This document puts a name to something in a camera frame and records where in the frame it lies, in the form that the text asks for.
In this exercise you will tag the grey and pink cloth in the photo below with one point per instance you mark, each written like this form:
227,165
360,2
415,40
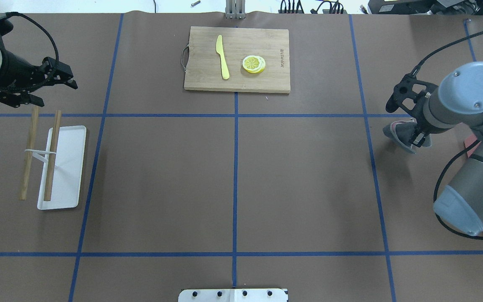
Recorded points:
400,133

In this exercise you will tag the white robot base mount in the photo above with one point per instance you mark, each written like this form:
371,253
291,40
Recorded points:
234,295

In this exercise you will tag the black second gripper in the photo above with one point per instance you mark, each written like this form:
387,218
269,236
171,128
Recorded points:
420,137

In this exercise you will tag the pink plastic bin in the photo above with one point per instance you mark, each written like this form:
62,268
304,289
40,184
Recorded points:
470,140

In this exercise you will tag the bamboo cutting board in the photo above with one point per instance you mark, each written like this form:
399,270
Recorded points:
203,68

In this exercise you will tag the wooden rack dowel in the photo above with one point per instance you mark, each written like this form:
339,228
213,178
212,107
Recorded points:
52,156
33,127

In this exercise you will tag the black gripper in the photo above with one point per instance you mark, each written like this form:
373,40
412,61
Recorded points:
15,68

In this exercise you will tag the left wooden rack dowel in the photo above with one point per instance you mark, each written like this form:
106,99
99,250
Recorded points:
33,127

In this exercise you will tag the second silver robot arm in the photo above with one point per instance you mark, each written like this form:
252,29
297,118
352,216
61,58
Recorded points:
435,109

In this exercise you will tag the white rack tray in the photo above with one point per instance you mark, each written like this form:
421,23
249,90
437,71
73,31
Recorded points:
67,177

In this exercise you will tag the yellow plastic knife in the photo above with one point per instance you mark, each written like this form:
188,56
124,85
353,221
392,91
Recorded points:
220,51

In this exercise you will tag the yellow lemon slices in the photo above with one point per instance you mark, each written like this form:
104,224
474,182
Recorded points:
254,64

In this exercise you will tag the right wooden rack dowel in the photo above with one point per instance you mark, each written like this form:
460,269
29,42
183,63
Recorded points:
52,156

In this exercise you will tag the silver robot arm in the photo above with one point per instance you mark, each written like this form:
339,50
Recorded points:
19,78

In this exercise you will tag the black equipment at corner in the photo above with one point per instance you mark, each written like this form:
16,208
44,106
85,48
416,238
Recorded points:
434,7

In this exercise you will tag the metal camera stand post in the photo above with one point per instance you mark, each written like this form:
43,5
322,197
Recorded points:
235,9

